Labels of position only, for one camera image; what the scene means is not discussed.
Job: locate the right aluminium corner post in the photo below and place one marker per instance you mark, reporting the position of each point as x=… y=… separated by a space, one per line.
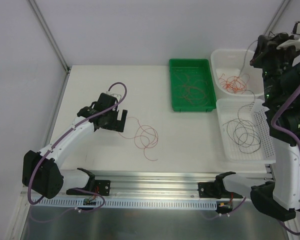
x=277 y=17

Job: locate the green plastic tray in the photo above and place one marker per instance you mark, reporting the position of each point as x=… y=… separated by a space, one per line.
x=191 y=85

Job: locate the white slotted cable duct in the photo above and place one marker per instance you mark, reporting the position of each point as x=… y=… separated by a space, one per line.
x=125 y=203

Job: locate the aluminium corner post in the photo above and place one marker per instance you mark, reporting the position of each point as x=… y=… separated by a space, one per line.
x=277 y=17
x=48 y=34

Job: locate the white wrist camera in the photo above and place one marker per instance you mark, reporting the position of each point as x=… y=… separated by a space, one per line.
x=118 y=96
x=292 y=42

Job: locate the white plastic tub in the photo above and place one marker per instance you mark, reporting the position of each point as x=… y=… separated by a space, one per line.
x=233 y=76

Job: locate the left aluminium corner post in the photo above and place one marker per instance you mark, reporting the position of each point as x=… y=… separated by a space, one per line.
x=48 y=34

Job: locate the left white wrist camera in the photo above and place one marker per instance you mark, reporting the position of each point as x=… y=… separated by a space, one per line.
x=118 y=96

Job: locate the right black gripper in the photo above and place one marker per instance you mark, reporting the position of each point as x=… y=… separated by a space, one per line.
x=261 y=52

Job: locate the aluminium rail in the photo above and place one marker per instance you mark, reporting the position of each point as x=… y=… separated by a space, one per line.
x=149 y=184

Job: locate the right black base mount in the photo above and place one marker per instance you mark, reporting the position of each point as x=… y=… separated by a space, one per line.
x=209 y=190

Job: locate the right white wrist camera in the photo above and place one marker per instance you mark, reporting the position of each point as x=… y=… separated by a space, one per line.
x=292 y=42

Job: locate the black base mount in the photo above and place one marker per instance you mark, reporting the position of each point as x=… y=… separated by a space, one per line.
x=101 y=187
x=209 y=190

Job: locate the white perforated basket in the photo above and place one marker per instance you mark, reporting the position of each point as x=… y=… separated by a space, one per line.
x=244 y=131

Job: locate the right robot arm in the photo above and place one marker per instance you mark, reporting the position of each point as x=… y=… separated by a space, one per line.
x=279 y=199

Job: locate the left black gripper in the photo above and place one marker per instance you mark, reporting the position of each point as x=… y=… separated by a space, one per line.
x=116 y=122

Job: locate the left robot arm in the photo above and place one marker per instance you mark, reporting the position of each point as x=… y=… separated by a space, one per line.
x=42 y=169

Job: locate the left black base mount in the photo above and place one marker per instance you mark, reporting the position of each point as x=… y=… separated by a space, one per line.
x=101 y=187

